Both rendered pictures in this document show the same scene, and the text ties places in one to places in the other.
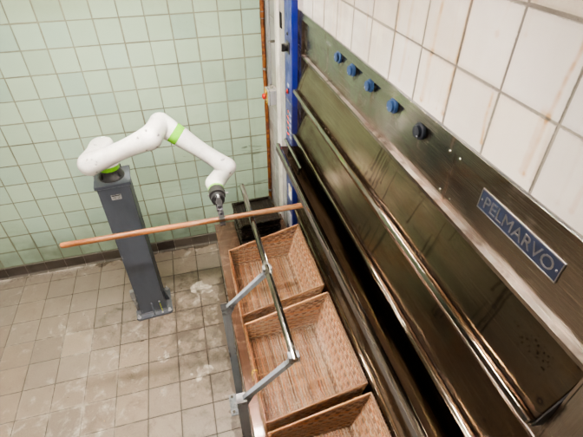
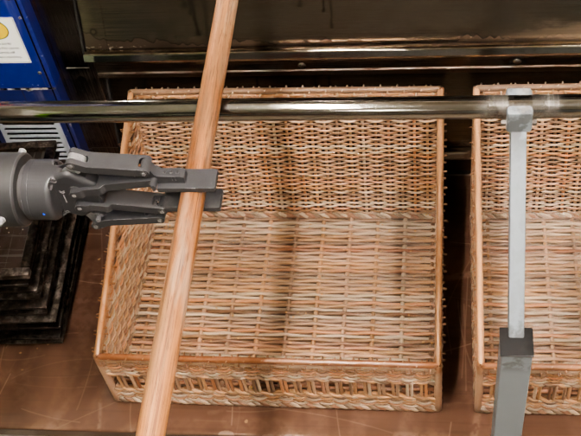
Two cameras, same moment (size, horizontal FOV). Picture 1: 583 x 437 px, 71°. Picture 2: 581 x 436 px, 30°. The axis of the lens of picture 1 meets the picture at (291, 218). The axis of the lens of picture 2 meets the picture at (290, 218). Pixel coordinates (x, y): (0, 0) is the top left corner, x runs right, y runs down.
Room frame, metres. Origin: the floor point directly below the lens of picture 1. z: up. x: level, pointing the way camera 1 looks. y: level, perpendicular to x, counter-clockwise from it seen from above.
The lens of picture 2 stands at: (1.22, 1.05, 2.18)
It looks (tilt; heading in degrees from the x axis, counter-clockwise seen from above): 53 degrees down; 298
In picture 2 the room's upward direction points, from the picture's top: 10 degrees counter-clockwise
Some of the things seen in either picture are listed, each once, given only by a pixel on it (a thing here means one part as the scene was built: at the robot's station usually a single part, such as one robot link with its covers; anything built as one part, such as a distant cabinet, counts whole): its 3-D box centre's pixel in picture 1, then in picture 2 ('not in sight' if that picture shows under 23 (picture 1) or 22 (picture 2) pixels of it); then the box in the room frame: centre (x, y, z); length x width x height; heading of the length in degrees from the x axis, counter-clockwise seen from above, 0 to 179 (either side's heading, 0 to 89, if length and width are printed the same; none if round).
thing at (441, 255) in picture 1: (372, 161); not in sight; (1.26, -0.29, 1.80); 1.79 x 0.11 x 0.19; 15
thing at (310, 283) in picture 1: (272, 274); (278, 243); (1.74, 0.11, 0.72); 0.56 x 0.49 x 0.28; 14
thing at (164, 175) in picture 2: not in sight; (162, 170); (1.73, 0.38, 1.23); 0.05 x 0.01 x 0.03; 14
